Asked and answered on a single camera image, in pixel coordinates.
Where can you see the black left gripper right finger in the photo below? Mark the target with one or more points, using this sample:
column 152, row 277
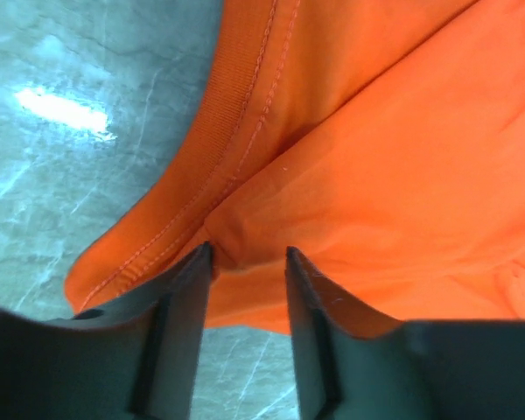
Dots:
column 354, row 362

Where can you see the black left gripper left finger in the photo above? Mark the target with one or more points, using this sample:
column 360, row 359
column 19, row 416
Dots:
column 134, row 357

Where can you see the orange t-shirt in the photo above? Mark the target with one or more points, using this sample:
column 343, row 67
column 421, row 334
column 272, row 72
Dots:
column 384, row 139

